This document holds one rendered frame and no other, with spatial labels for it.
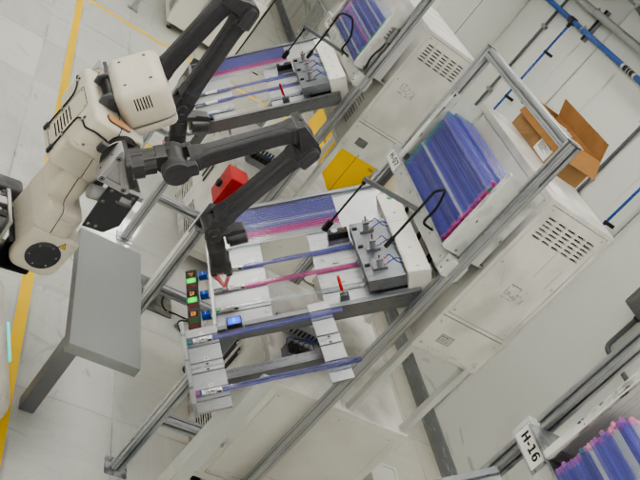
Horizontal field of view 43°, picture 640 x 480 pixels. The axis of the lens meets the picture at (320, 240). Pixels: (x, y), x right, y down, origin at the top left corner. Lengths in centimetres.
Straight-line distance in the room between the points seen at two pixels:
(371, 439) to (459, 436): 138
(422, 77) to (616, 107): 129
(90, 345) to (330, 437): 109
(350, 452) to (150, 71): 172
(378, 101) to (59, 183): 199
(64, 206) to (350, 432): 142
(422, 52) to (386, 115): 35
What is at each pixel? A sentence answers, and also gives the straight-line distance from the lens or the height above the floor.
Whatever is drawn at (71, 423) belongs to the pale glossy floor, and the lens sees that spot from 324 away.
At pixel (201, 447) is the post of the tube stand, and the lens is 281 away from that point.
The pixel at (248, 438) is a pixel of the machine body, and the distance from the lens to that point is 317.
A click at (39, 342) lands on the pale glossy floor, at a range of 345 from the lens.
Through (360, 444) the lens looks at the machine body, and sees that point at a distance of 330.
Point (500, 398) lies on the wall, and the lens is 448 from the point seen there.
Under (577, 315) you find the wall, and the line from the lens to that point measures 433.
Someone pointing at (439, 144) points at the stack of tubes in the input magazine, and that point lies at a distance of 302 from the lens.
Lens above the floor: 220
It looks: 23 degrees down
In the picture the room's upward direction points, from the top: 40 degrees clockwise
